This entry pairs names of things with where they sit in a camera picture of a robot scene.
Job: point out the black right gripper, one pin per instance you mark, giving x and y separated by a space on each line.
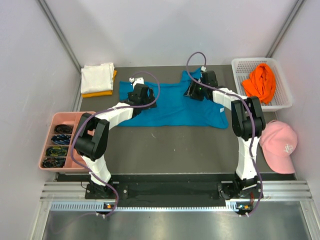
191 91

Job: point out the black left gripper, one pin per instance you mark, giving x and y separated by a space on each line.
151 96

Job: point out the blue t shirt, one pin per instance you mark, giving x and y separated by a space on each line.
175 109

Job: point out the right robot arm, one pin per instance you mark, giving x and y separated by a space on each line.
248 122

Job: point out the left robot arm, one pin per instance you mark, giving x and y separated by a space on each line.
91 138

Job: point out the yellow folded t shirt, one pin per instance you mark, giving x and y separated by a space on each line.
100 94

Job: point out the white folded t shirt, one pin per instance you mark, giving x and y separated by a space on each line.
96 68

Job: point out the orange crumpled t shirt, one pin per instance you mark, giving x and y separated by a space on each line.
261 83

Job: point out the white perforated plastic basket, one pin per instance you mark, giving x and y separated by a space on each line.
241 69

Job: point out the pink cap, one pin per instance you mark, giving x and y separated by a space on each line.
278 141

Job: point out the pink compartment tray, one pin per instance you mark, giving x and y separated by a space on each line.
71 119

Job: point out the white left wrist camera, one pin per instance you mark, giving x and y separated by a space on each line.
136 80

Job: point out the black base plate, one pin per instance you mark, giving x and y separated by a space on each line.
179 194

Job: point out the grey slotted cable duct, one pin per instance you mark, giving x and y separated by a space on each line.
83 206

